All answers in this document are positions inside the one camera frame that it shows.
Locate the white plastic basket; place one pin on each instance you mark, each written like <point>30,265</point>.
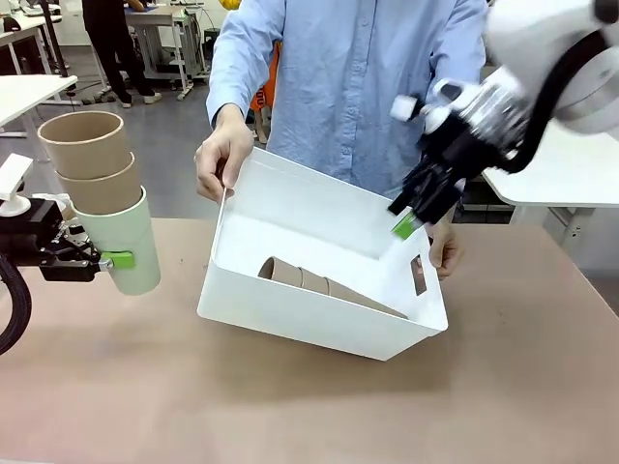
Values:
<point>290,324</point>

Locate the person's right forearm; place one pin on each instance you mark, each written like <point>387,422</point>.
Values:
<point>227,92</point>

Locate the light green plastic cup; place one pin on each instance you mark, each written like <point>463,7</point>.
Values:
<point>126,217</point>

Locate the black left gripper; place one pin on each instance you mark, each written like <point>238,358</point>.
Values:
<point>43,241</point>

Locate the person's right hand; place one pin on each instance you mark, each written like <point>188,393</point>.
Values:
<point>217,159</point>

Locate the person in black clothes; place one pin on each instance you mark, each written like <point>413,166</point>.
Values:
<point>116,48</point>

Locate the white side table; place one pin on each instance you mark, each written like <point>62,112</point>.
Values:
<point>556,183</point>

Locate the person's left hand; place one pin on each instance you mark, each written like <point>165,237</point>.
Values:
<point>445,251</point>

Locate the person in blue shirt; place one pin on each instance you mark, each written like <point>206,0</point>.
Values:
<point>348,96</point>

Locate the black pole stand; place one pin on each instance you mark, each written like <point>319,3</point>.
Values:
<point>53,38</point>

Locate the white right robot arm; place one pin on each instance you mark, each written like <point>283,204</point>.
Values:
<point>532,24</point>

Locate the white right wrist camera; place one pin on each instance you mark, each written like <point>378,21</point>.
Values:
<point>403,107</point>

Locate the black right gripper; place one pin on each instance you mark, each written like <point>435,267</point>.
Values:
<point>450,154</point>

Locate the white office desk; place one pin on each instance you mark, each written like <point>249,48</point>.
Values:
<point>19,29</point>

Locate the brown cup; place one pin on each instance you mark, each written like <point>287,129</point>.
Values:
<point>82,154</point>
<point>314,281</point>
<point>358,297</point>
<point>283,273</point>
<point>97,193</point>

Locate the grey metal desk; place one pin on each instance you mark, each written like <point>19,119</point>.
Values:
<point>169,19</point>

